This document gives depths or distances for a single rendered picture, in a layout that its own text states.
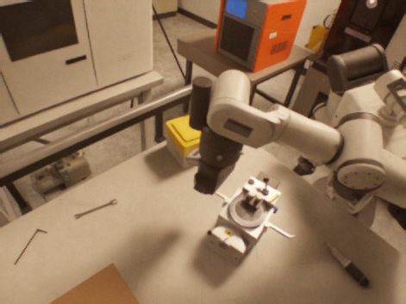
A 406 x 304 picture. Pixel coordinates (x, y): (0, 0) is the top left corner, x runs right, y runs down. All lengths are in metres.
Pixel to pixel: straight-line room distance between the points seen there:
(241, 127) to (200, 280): 0.37
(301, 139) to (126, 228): 0.47
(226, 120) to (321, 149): 0.18
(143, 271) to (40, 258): 0.24
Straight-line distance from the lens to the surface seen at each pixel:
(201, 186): 0.56
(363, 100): 0.79
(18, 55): 0.98
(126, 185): 0.78
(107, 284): 0.49
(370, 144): 0.52
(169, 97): 0.92
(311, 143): 0.49
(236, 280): 0.66
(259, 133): 0.43
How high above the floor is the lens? 1.52
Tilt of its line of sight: 45 degrees down
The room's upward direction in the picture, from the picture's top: 9 degrees clockwise
